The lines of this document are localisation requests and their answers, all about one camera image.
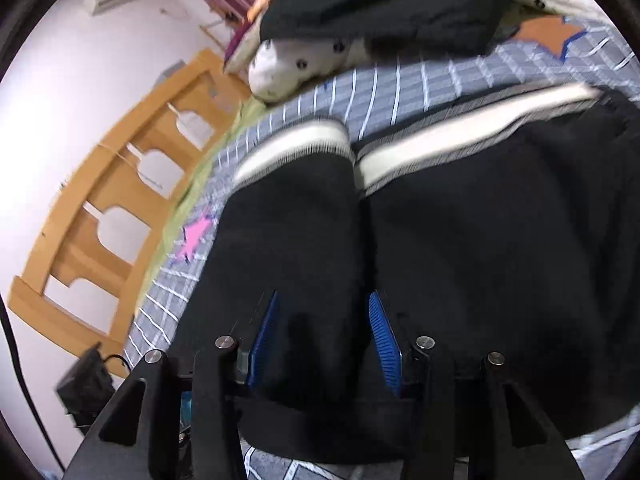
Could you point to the white flower print quilt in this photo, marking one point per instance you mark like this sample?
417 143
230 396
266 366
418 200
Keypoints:
280 67

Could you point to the pile of black garments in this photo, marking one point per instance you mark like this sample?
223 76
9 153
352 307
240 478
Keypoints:
390 5

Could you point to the wooden headboard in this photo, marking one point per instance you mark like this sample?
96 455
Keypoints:
85 200

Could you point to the purple patchwork pillow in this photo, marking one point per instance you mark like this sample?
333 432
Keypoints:
240 42

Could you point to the black power adapter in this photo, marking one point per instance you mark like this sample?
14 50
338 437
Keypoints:
85 380

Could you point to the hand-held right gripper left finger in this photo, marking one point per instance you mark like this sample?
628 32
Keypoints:
262 330

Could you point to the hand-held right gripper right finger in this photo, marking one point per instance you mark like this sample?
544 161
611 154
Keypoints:
385 340

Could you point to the black pants with white stripes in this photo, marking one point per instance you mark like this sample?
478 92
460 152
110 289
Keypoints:
475 240

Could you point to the grid blanket with stars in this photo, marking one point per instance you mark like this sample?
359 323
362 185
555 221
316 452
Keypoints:
400 90

